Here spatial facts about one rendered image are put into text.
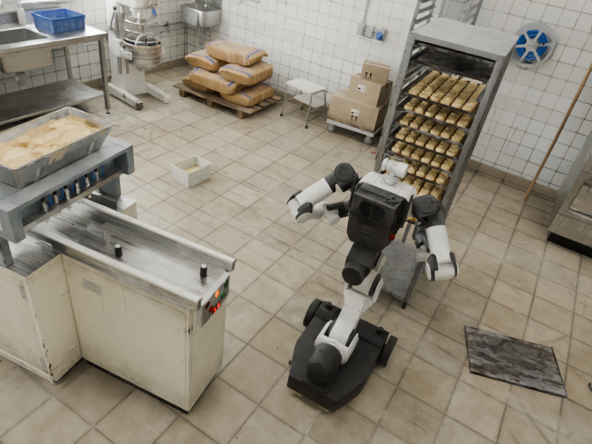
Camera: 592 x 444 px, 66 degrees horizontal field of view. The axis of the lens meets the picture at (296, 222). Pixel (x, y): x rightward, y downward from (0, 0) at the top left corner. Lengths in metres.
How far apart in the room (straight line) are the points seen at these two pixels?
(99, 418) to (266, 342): 1.02
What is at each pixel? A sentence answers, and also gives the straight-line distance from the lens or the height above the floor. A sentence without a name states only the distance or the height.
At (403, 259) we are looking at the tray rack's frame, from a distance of 3.66.
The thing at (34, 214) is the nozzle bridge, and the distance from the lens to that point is 2.26.
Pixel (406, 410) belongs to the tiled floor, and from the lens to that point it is 2.93.
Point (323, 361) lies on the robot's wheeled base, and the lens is 2.52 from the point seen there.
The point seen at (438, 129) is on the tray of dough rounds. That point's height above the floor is 1.33.
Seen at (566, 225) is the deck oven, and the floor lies 0.24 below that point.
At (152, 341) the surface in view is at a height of 0.52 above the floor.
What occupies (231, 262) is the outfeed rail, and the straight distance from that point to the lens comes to 2.15.
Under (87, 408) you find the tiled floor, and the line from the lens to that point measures 2.80.
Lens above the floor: 2.31
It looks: 35 degrees down
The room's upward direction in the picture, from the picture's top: 10 degrees clockwise
